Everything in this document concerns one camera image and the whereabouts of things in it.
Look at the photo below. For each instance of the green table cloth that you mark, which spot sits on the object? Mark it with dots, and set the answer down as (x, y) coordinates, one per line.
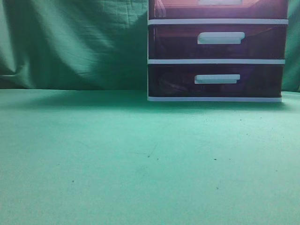
(114, 158)

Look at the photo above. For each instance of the green backdrop cloth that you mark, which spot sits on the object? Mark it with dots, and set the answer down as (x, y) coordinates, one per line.
(73, 44)

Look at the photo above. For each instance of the white plastic drawer cabinet frame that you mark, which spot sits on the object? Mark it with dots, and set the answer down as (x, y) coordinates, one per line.
(203, 79)

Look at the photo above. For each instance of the translucent purple drawer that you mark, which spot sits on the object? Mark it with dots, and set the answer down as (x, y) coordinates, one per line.
(217, 41)
(218, 9)
(178, 80)

